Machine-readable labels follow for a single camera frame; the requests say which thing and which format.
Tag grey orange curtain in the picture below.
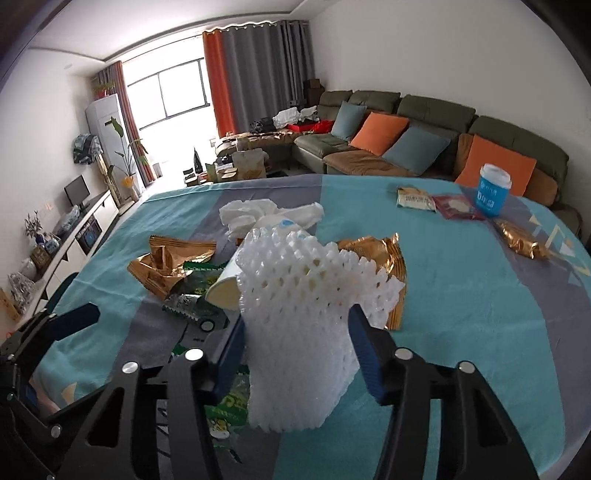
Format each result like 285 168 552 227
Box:
203 21 317 137

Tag striped curtain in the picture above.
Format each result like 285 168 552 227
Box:
97 60 155 185

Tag red cloth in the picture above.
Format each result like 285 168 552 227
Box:
286 119 335 136

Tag blue patterned cloth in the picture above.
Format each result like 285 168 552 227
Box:
71 133 103 164

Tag small gold snack wrapper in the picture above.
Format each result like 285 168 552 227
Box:
494 218 551 260

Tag large gold snack wrapper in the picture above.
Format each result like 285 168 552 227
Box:
335 232 408 332

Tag brown paper bag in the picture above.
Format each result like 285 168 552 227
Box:
231 148 269 181

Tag plant in blue vase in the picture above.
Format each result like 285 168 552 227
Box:
24 211 47 245

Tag beige snack packet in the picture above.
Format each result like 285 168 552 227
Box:
397 186 437 214

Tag orange cushion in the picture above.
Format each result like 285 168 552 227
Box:
455 135 537 197
349 112 410 157

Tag white standing air conditioner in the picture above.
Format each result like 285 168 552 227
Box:
85 95 141 201

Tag blue paper cup white lid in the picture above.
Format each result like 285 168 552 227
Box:
472 164 513 219

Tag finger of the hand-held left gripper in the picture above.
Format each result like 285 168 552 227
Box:
44 387 116 440
0 302 101 370

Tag black monitor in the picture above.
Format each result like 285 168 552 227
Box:
64 175 92 209

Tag green cartoon snack wrapper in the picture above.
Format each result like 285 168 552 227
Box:
171 342 252 462

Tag brown cardboard boxes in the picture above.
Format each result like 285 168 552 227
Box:
302 79 326 107

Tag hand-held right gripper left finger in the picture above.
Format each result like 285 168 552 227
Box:
60 318 250 480

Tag white tissue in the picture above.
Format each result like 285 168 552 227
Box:
218 199 325 241

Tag teal grey printed tablecloth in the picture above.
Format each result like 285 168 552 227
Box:
32 173 591 480

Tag dark coffee table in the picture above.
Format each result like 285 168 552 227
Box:
182 157 289 188

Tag tall potted plant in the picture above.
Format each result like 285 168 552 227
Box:
104 115 151 199

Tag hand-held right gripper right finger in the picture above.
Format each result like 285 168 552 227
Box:
347 304 541 480

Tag maroon snack packet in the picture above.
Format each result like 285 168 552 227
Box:
434 194 485 221

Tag window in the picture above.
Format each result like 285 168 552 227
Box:
124 58 218 132

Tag white foam fruit net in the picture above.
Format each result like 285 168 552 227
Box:
236 228 406 433

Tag green brown sofa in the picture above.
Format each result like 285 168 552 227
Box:
216 90 583 227

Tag blue grey cushion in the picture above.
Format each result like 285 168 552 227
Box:
331 102 368 141
382 126 452 176

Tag white clothes pile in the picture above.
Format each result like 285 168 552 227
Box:
272 105 319 127

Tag crumpled gold snack wrapper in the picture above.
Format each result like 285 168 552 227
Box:
128 235 218 301

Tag white low cabinet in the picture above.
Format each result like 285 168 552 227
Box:
0 189 121 324

